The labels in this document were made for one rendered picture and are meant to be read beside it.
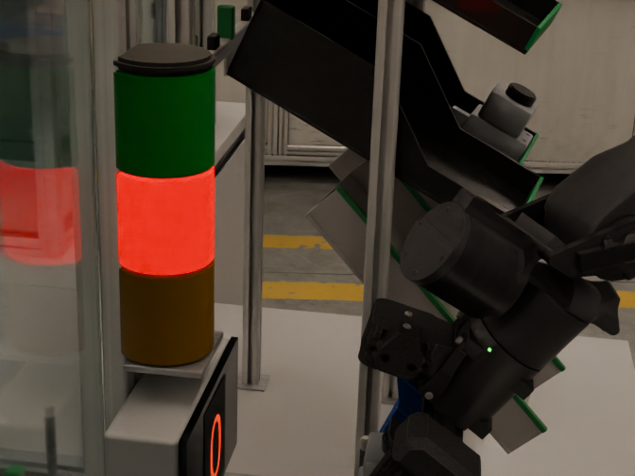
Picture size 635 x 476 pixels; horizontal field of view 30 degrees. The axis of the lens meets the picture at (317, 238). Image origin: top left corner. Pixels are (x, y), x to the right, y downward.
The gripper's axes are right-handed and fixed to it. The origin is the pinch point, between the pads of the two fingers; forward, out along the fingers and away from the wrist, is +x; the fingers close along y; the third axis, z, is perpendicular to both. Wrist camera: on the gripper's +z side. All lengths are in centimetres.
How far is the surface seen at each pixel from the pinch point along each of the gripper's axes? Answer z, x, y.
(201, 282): 19.9, -10.9, 20.1
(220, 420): 14.0, -3.8, 17.7
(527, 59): -54, 29, -406
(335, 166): 12.8, -1.4, -38.5
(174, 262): 21.7, -11.3, 21.2
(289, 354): -1, 29, -61
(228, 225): 10, 63, -160
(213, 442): 13.9, -3.6, 19.5
